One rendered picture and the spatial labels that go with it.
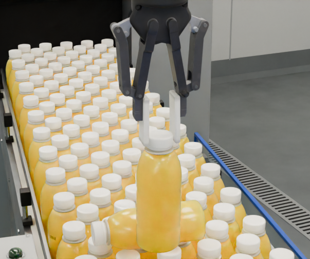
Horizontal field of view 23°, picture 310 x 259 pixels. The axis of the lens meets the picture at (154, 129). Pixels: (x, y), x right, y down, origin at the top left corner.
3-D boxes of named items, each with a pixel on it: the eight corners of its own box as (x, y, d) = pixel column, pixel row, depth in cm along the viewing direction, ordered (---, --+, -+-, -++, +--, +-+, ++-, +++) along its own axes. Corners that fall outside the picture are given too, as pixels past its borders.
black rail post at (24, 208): (22, 226, 164) (20, 193, 161) (21, 220, 167) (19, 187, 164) (33, 224, 165) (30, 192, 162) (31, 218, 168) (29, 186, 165)
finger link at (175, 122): (168, 90, 106) (174, 89, 106) (169, 135, 108) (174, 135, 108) (175, 96, 103) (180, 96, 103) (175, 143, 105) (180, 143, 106)
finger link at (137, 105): (143, 86, 102) (122, 87, 101) (143, 121, 104) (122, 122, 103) (140, 82, 103) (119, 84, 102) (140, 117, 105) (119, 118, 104)
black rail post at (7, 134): (5, 143, 209) (3, 116, 207) (4, 139, 212) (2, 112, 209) (13, 142, 210) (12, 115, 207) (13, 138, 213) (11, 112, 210)
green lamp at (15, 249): (8, 260, 113) (8, 253, 112) (7, 253, 115) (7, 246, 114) (23, 258, 113) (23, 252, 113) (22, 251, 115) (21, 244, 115)
